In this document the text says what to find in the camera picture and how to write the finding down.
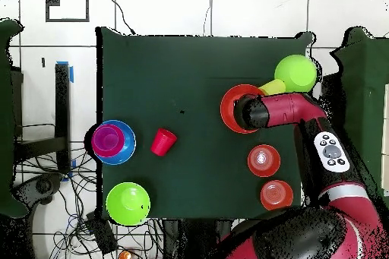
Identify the black power box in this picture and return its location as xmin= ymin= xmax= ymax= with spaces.
xmin=84 ymin=210 xmax=119 ymax=256

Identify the black floor cable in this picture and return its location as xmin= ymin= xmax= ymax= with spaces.
xmin=106 ymin=0 xmax=137 ymax=36

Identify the dark green table cloth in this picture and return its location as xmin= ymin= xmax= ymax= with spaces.
xmin=96 ymin=26 xmax=314 ymax=223

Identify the yellow cup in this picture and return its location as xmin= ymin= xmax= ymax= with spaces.
xmin=258 ymin=78 xmax=287 ymax=96

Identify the blue bowl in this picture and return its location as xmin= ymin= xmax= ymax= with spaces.
xmin=90 ymin=119 xmax=137 ymax=166

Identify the black chair base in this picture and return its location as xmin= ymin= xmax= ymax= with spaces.
xmin=11 ymin=172 xmax=65 ymax=207

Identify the red cup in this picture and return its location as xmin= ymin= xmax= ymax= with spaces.
xmin=150 ymin=128 xmax=179 ymax=157

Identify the pink bowl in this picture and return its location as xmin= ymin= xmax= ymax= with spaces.
xmin=90 ymin=124 xmax=125 ymax=159

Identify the large orange bowl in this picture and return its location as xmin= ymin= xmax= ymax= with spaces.
xmin=220 ymin=84 xmax=268 ymax=134

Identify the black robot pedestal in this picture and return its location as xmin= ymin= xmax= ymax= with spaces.
xmin=162 ymin=218 xmax=233 ymax=259

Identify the green covered side table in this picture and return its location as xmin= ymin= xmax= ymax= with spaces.
xmin=330 ymin=27 xmax=389 ymax=205
xmin=0 ymin=17 xmax=30 ymax=219

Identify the thin floor cable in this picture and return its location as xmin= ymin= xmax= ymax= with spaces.
xmin=202 ymin=0 xmax=213 ymax=36

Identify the green bowl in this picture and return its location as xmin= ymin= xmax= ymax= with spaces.
xmin=274 ymin=54 xmax=318 ymax=93
xmin=105 ymin=182 xmax=152 ymax=227

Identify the black stool frame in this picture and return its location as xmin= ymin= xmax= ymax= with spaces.
xmin=11 ymin=62 xmax=72 ymax=175

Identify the small orange bowl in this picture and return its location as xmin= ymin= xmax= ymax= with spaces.
xmin=247 ymin=144 xmax=282 ymax=178
xmin=260 ymin=179 xmax=295 ymax=211

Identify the bundle of floor cables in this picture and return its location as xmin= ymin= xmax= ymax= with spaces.
xmin=14 ymin=146 xmax=165 ymax=259

